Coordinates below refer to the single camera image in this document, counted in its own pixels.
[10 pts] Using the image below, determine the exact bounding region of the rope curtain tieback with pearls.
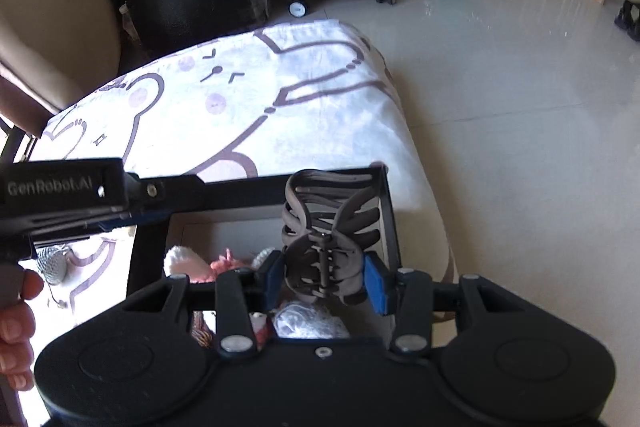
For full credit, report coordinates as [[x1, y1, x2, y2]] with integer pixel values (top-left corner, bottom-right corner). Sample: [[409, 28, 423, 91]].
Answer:
[[190, 309, 218, 348]]

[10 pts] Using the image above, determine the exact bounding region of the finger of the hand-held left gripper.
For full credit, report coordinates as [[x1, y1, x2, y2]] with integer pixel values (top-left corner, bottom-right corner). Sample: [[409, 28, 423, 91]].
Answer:
[[100, 174, 207, 230]]

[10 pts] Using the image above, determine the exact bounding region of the pink white crochet bunny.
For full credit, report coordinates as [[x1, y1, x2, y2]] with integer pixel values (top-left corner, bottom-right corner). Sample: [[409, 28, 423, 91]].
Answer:
[[164, 244, 278, 345]]

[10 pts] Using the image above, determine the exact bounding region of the grey crochet mouse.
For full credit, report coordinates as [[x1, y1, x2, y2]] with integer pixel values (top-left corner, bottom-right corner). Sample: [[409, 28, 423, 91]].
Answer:
[[35, 244, 71, 308]]

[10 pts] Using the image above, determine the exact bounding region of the black footwear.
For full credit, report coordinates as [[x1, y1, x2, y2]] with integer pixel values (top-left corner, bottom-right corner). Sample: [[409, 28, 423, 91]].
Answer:
[[614, 0, 640, 42]]

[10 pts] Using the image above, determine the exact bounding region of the black suitcase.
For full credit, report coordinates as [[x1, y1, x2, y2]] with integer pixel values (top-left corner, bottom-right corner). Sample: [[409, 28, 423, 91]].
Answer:
[[120, 0, 273, 58]]

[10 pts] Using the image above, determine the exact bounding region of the white crochet toy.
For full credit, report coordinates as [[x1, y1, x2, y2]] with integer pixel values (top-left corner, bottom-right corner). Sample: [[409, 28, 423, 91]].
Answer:
[[272, 299, 351, 340]]

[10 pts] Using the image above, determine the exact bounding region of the printed bear blanket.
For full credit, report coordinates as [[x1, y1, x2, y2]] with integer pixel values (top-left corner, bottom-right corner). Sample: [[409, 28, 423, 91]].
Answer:
[[15, 19, 458, 413]]

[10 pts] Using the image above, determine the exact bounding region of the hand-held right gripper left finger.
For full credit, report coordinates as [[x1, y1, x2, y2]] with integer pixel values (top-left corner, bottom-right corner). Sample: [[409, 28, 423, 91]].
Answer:
[[123, 252, 285, 354]]

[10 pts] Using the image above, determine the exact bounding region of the dark hair claw clip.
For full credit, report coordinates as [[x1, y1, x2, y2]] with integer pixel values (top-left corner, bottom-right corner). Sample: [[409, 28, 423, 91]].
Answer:
[[282, 169, 383, 308]]

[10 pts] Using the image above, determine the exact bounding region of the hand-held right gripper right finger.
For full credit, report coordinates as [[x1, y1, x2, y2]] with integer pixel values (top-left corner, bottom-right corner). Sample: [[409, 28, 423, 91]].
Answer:
[[364, 253, 526, 354]]

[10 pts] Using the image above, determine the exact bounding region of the person's left hand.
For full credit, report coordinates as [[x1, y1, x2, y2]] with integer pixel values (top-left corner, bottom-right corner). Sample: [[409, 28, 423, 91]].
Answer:
[[0, 269, 45, 390]]

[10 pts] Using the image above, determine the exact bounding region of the beige sofa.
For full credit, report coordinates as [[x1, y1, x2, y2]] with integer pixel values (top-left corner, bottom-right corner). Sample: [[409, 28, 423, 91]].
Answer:
[[0, 0, 123, 128]]

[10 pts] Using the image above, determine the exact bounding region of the black shallow box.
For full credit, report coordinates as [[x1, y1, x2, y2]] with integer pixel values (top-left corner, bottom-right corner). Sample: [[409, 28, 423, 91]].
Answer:
[[127, 162, 403, 348]]

